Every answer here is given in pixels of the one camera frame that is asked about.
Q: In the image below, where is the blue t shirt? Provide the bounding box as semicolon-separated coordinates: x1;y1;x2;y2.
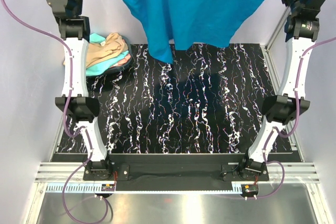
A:
123;0;264;64

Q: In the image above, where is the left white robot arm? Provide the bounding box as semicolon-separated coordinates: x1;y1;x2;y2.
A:
46;0;113;180

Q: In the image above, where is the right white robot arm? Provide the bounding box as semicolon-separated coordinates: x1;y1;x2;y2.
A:
236;0;326;180

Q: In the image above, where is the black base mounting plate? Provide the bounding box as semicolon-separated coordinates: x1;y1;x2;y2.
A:
83;154;268;181

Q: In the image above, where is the beige t shirt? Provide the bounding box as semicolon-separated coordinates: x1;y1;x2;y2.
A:
86;33;128;69

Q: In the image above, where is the coral pink t shirt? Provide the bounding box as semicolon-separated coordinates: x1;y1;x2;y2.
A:
113;54;131;67

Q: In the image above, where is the dark grey laundry basket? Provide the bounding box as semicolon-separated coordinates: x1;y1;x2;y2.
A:
86;34;133;77

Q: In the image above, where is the right aluminium corner post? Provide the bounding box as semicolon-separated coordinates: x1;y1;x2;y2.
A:
264;7;290;51

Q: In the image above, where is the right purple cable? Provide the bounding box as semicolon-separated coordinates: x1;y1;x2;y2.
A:
259;37;336;200

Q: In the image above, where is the purple cable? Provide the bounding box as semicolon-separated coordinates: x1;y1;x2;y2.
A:
0;0;112;222
259;37;336;200

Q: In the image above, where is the right slotted cable duct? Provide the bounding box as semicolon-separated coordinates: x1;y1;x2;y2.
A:
232;182;259;194

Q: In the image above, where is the slotted cable duct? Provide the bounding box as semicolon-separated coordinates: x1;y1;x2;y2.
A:
232;182;259;194
46;183;116;194

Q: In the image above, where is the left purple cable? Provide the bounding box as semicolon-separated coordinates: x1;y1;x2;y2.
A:
0;0;112;222

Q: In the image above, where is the aluminium front frame rail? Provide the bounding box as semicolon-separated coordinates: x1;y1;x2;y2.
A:
36;162;320;184

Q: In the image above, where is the left slotted cable duct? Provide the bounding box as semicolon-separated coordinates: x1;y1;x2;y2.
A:
46;183;116;194

